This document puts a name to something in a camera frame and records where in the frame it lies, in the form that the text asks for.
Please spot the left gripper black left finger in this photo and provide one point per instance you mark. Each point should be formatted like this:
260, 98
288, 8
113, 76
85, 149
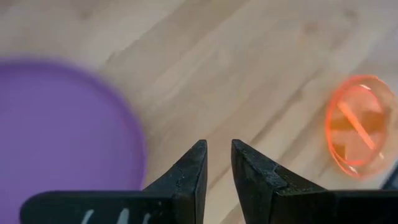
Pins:
183, 186

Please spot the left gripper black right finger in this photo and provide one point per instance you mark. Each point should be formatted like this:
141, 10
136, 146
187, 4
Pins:
264, 193

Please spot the transparent orange-red plate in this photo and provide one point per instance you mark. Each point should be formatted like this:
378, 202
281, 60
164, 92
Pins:
357, 124

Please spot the purple plate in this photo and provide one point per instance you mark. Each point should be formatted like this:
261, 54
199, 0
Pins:
62, 124

